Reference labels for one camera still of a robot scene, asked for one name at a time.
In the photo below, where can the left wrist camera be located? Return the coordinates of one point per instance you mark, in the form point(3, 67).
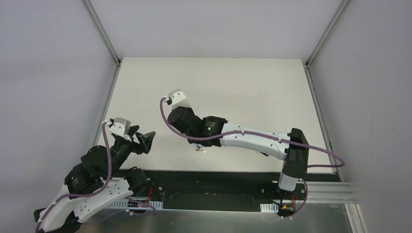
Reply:
point(120, 127)

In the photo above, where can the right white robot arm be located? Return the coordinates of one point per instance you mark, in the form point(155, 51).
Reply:
point(289, 147)

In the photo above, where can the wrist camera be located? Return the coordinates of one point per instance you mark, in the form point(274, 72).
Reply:
point(177, 99)
point(120, 127)

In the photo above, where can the left aluminium frame post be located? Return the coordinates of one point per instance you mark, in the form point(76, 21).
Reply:
point(101, 31)

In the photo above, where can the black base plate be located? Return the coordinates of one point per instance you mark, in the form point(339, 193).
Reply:
point(217, 191)

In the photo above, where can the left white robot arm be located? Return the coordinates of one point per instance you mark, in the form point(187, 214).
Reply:
point(86, 189)

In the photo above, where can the aluminium frame post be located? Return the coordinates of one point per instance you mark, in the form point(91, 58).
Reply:
point(101, 31)
point(327, 32)

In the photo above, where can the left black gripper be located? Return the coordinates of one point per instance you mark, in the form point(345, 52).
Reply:
point(135, 139)

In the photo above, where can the large metal keyring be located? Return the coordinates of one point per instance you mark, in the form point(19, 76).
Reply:
point(200, 148)

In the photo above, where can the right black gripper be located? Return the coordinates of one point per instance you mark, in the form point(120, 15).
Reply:
point(177, 116)

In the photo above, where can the left white cable duct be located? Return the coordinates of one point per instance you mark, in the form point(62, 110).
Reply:
point(133, 205)

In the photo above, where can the white cable duct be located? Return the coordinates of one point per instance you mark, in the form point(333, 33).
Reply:
point(269, 208)
point(133, 205)

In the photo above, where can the right white cable duct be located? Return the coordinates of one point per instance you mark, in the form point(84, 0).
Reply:
point(269, 208)

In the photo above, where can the right aluminium frame post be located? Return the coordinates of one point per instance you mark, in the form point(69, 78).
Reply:
point(327, 32)

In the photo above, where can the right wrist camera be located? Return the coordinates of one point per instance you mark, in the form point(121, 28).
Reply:
point(177, 99)

